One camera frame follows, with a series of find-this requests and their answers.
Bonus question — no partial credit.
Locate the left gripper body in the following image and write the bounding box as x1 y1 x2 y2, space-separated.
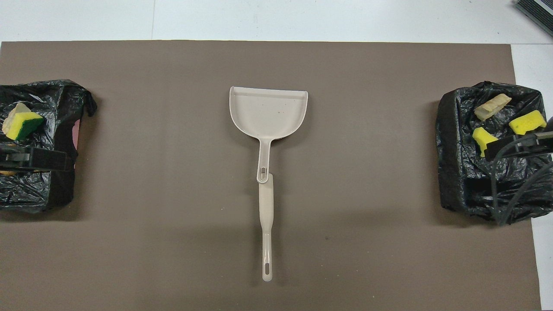
0 145 73 173

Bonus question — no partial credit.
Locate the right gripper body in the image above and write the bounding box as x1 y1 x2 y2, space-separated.
484 133 553 161

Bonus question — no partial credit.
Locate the bent yellow sponge piece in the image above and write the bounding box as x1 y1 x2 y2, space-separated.
509 110 547 135

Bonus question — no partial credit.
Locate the green and yellow sponge piece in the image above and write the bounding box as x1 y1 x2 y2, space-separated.
472 127 499 158

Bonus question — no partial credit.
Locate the yellow sponge block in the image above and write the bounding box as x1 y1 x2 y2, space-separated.
5 112 45 141

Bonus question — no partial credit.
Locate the orange striped sponge piece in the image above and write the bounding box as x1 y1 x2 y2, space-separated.
474 93 512 121

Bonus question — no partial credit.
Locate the beige hand brush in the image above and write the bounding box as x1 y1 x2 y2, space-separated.
258 173 275 282

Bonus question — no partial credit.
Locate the beige plastic dustpan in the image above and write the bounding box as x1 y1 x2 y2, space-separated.
229 86 309 184

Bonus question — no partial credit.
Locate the black bag-lined trash bin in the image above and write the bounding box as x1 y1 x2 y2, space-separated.
435 81 553 224
0 79 98 213

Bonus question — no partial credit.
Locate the grey ribbed object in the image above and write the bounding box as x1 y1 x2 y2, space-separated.
514 0 553 37

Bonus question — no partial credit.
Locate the brown table mat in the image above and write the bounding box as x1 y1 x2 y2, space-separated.
0 41 543 311

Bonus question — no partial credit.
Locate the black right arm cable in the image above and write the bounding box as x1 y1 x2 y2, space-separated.
489 134 553 226

